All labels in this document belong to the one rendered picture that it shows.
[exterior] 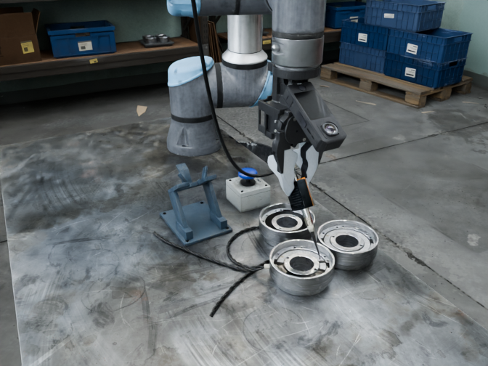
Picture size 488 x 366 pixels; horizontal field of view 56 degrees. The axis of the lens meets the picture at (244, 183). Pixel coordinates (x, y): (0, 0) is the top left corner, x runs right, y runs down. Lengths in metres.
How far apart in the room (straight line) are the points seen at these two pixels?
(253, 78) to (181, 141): 0.25
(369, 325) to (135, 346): 0.33
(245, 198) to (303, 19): 0.41
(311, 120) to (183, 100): 0.57
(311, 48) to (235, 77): 0.52
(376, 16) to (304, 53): 4.04
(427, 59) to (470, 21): 0.97
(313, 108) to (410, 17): 3.84
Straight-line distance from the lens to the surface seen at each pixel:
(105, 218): 0.98
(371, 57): 4.81
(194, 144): 1.20
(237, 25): 1.15
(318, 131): 0.66
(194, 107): 1.18
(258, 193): 0.96
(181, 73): 1.16
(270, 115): 0.73
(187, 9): 0.75
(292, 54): 0.68
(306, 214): 0.77
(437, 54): 4.34
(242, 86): 1.18
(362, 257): 0.80
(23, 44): 4.10
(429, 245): 2.40
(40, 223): 1.01
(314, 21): 0.68
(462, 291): 2.17
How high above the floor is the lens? 1.30
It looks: 28 degrees down
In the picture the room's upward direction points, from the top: straight up
